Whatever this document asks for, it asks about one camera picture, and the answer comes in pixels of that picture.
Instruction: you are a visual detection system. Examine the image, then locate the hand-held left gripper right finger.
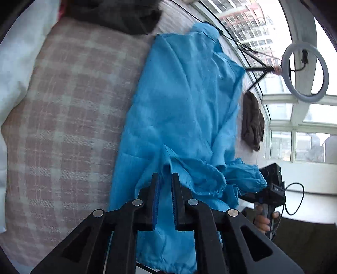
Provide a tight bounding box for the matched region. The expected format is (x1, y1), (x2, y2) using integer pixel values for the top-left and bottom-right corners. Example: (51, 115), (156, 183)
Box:
(171, 173), (304, 274)

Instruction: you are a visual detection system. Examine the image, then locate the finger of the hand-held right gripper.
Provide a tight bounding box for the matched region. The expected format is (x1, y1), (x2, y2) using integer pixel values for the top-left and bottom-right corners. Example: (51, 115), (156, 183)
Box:
(239, 193), (266, 204)

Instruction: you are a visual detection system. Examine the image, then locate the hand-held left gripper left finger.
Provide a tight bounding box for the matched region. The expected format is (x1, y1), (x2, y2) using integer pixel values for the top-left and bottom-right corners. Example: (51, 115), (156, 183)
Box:
(30, 172), (160, 274)

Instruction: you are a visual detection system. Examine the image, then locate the blue striped work coat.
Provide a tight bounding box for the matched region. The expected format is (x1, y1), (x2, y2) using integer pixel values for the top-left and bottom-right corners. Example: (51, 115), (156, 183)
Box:
(108, 22), (267, 273)

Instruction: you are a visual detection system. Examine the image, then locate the person's right hand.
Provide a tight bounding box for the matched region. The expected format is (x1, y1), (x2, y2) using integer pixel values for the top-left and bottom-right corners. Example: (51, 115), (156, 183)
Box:
(254, 205), (280, 234)

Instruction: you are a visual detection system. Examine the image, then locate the folded brown garment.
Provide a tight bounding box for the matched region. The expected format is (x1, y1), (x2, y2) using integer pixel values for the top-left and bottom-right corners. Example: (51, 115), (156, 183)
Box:
(242, 92), (265, 151)

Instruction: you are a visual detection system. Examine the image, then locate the pink plaid blanket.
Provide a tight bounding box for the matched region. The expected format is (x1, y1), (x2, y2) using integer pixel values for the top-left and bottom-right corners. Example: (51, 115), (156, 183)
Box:
(0, 0), (264, 260)

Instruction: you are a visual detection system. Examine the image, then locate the black mini tripod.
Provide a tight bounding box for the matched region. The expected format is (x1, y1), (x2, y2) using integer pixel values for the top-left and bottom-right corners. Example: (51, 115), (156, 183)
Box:
(245, 51), (283, 90)

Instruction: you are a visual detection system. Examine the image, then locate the black phone clamp on gooseneck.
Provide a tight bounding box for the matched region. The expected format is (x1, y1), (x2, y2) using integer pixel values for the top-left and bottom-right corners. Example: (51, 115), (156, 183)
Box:
(288, 50), (310, 72)

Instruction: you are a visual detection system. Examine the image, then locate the pink apartment building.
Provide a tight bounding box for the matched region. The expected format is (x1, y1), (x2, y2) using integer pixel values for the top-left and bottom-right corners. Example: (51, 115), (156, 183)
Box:
(211, 0), (286, 66)

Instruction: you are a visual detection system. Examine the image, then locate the grey garment with white patches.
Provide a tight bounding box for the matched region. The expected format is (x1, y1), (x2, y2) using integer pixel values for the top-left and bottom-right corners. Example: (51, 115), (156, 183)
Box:
(62, 0), (162, 35)

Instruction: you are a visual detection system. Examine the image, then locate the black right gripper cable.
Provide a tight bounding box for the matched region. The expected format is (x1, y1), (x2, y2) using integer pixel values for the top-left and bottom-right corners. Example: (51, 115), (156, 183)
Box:
(276, 183), (305, 224)

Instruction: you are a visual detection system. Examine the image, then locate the white window frame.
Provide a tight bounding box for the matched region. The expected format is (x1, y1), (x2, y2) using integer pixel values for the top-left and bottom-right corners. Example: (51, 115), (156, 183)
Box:
(184, 0), (337, 164)

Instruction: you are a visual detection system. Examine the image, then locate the white ring light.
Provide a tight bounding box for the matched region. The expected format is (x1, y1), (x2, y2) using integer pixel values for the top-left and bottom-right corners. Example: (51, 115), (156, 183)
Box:
(282, 42), (329, 102)

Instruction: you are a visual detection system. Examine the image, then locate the black ring light cable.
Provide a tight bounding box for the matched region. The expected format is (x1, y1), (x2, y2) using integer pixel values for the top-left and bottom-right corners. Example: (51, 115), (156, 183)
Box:
(168, 0), (261, 61)

